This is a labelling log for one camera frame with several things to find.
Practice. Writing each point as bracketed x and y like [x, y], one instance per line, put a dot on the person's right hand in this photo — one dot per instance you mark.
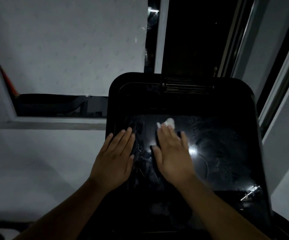
[175, 162]

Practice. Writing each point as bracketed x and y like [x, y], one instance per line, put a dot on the person's left hand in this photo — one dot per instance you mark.
[113, 167]

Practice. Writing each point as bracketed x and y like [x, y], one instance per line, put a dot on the person's right middle finger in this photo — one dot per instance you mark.
[169, 136]

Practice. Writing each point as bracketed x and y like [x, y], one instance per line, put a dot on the person's left middle finger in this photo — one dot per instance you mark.
[125, 142]

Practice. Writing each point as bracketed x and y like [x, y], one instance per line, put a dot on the person's right little finger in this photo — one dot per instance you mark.
[185, 143]

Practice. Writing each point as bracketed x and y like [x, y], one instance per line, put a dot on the person's left thumb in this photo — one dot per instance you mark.
[129, 166]

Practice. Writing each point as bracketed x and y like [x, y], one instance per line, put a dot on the person's left little finger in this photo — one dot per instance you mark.
[106, 144]

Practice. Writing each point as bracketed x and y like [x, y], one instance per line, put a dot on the person's right thumb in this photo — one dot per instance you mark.
[157, 157]

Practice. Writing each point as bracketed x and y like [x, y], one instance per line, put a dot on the white tissue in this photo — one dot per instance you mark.
[169, 121]

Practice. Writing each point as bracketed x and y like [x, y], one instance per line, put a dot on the person's right forearm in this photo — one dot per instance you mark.
[217, 212]

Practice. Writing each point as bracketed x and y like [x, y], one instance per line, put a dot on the person's left forearm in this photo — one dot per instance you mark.
[67, 214]

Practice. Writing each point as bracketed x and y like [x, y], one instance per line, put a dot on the black induction cooker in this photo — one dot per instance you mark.
[222, 137]

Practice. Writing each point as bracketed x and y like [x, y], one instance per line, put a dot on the white patterned window film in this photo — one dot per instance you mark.
[67, 44]

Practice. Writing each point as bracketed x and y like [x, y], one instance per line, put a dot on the orange object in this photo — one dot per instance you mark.
[9, 82]

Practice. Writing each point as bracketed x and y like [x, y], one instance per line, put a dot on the white window frame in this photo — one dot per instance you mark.
[160, 34]

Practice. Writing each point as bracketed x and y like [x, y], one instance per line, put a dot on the metal sliding window frame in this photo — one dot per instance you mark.
[271, 59]

